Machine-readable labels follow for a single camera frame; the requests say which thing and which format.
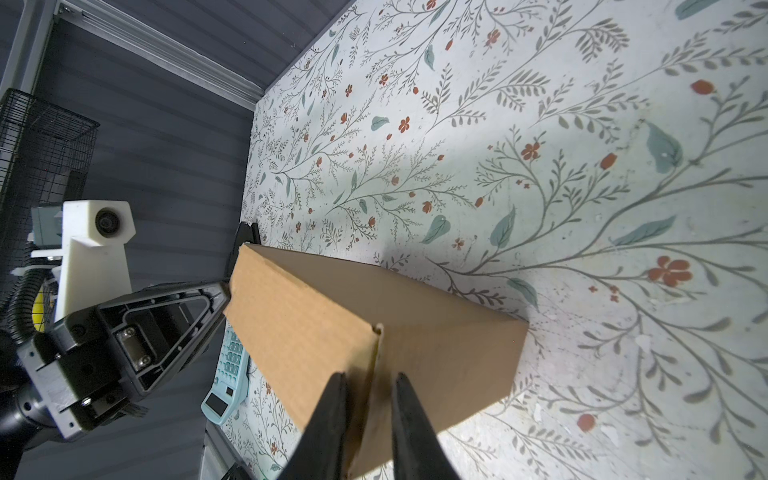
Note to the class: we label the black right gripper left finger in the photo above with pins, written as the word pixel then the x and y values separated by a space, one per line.
pixel 320 451

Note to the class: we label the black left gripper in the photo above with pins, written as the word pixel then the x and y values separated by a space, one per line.
pixel 96 365

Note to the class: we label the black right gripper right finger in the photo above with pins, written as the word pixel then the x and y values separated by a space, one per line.
pixel 417 454

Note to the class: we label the brown cardboard paper box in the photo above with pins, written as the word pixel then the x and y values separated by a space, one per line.
pixel 303 317

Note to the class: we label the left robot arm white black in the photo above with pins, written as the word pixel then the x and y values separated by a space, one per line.
pixel 12 450

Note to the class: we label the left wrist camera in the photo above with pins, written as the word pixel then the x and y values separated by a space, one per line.
pixel 86 240

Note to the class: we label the black wire mesh basket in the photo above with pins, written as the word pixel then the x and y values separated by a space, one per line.
pixel 46 152

